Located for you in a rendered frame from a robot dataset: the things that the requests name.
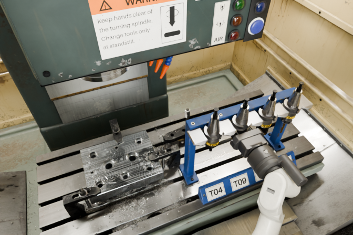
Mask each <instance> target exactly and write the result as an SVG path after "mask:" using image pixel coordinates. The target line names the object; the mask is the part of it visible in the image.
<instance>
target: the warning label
mask: <svg viewBox="0 0 353 235"><path fill-rule="evenodd" d="M88 2H89V6H90V11H91V15H92V20H93V23H94V27H95V31H96V36H97V40H98V45H99V49H100V53H101V57H102V60H104V59H108V58H113V57H117V56H122V55H127V54H131V53H135V52H140V51H144V50H148V49H153V48H158V47H162V46H167V45H171V44H176V43H179V42H184V41H186V7H187V0H88Z"/></svg>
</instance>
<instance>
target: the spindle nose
mask: <svg viewBox="0 0 353 235"><path fill-rule="evenodd" d="M130 67H131V66H129V67H125V68H121V69H117V70H113V71H108V72H104V73H99V74H95V75H92V76H87V77H83V78H80V79H81V80H85V81H89V82H104V81H109V80H113V79H115V78H117V77H119V76H121V75H123V74H124V73H125V72H127V71H128V70H129V68H130Z"/></svg>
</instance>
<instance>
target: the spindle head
mask: <svg viewBox="0 0 353 235"><path fill-rule="evenodd" d="M223 1H229V0H198V1H195V0H187V7H186V41H184V42H179V43H176V44H171V45H167V46H162V47H158V48H153V49H148V50H144V51H140V52H135V53H131V54H127V55H122V56H117V57H113V58H108V59H104V60H102V57H101V53H100V49H99V45H98V40H97V36H96V31H95V27H94V23H93V20H92V15H91V11H90V6H89V2H88V0H0V5H1V7H2V9H3V12H4V14H5V16H6V18H7V20H8V22H9V24H10V26H11V28H12V31H13V33H14V35H15V37H16V39H17V41H18V43H19V45H20V47H21V49H22V52H23V54H24V56H25V58H26V60H27V62H28V64H29V66H30V69H31V71H32V73H33V75H34V77H35V78H36V79H37V80H38V81H39V83H40V86H41V87H45V86H49V85H53V84H57V83H61V82H66V81H70V80H75V79H79V78H83V77H87V76H92V75H95V74H99V73H104V72H108V71H113V70H117V69H121V68H125V67H129V66H134V65H138V64H141V63H146V62H150V61H155V60H159V59H163V58H167V57H172V56H176V55H180V54H185V53H188V52H193V51H197V50H201V49H205V48H210V47H214V46H218V45H223V44H227V43H230V41H229V40H228V35H229V33H230V32H231V31H232V30H234V29H238V30H239V31H240V33H241V34H240V37H239V39H238V40H236V41H239V40H243V39H244V34H245V29H246V24H247V18H248V13H249V9H250V4H251V0H246V5H245V7H244V9H243V10H241V11H240V12H235V11H234V10H233V3H234V1H235V0H230V9H229V16H228V20H227V28H226V35H225V42H224V43H221V44H216V45H212V46H211V39H212V29H213V18H214V9H215V3H218V2H223ZM236 14H241V15H242V16H243V21H242V23H241V24H240V25H239V26H238V27H236V28H234V27H232V26H231V25H230V21H231V19H232V17H233V16H234V15H236Z"/></svg>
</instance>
